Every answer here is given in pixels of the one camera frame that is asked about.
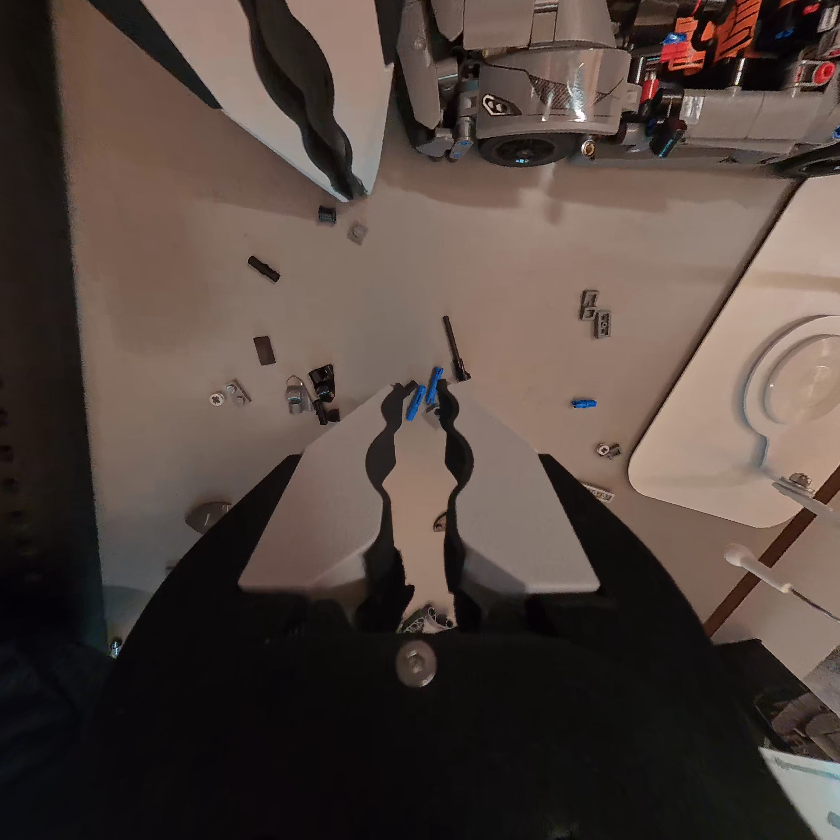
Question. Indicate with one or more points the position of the small grey curved piece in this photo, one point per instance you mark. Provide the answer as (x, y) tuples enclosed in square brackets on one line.
[(441, 522)]

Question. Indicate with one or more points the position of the small metal part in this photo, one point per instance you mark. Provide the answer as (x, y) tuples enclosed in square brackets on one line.
[(115, 646)]

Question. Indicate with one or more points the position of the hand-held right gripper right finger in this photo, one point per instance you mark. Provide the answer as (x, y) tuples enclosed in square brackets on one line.
[(525, 525)]

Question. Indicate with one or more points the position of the grey curved lego panel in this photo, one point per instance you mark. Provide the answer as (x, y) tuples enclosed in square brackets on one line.
[(208, 517)]

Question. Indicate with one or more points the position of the small grey lego plate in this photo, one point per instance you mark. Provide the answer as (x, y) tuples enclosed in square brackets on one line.
[(358, 233)]

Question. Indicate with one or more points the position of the grey piece with white pin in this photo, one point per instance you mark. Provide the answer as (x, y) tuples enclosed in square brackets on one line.
[(236, 392)]

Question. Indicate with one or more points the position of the light grey printed tile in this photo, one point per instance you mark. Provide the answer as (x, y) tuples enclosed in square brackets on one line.
[(598, 493)]

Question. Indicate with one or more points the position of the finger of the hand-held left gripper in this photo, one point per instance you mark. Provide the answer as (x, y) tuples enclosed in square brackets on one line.
[(361, 65), (216, 52)]

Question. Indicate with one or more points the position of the black lego bush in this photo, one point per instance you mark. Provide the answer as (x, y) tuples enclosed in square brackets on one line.
[(327, 215)]

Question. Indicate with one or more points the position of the black lego pin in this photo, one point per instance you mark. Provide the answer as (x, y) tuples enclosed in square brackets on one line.
[(264, 269)]

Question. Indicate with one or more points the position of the black lego axle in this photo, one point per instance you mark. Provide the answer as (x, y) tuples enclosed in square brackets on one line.
[(453, 344)]

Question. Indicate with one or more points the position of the grey curved lego piece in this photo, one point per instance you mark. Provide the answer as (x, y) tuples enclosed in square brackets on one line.
[(298, 397)]

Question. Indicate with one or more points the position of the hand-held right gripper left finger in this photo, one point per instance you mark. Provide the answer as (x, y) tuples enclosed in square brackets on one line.
[(315, 525)]

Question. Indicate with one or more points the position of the black lego connector piece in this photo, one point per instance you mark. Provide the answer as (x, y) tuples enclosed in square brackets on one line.
[(323, 380)]

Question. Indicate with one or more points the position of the grey holed lego liftarm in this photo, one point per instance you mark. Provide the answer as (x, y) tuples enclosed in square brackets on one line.
[(426, 620)]

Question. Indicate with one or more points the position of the dark flat lego tile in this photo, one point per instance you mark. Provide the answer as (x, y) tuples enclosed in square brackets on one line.
[(264, 350)]

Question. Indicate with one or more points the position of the small grey lego connector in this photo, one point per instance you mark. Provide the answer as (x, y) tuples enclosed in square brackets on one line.
[(609, 451)]

